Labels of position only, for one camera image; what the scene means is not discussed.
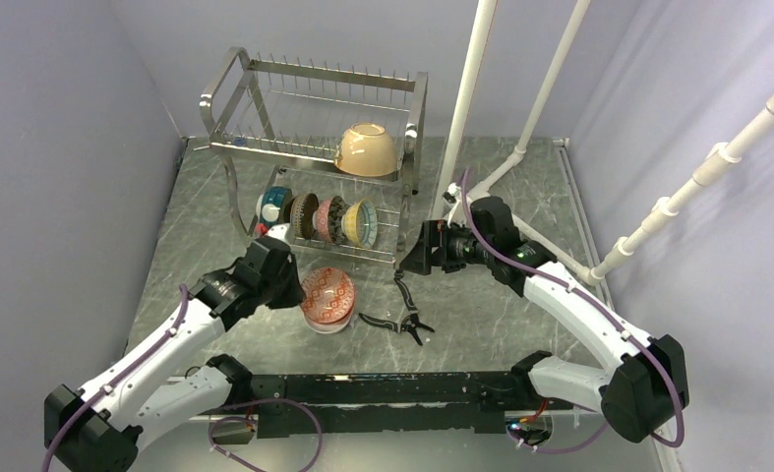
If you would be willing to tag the brown floral bowl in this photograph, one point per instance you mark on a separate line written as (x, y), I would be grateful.
(328, 220)

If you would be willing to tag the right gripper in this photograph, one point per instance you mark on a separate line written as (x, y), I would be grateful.
(434, 233)

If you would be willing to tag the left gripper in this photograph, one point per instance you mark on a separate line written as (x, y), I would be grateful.
(295, 293)

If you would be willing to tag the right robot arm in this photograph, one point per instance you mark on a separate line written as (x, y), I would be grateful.
(639, 385)

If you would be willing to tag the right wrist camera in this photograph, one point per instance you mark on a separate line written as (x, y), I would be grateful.
(458, 205)

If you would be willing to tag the steel dish rack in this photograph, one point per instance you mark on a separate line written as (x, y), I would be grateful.
(292, 116)

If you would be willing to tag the beige dark rimmed bowl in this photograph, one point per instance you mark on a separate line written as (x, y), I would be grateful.
(301, 215)

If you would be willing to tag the red patterned bowl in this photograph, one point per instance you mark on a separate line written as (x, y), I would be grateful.
(330, 300)

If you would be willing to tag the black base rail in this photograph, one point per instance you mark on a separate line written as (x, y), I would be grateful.
(481, 402)

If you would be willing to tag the yellow teal patterned bowl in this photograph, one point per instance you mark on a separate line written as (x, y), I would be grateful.
(360, 224)

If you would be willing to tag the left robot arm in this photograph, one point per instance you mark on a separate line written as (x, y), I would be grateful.
(104, 424)

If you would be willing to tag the teal white bowl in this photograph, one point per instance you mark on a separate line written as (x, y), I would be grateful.
(277, 195)

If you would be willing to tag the white pipe frame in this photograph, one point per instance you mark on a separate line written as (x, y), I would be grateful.
(646, 90)

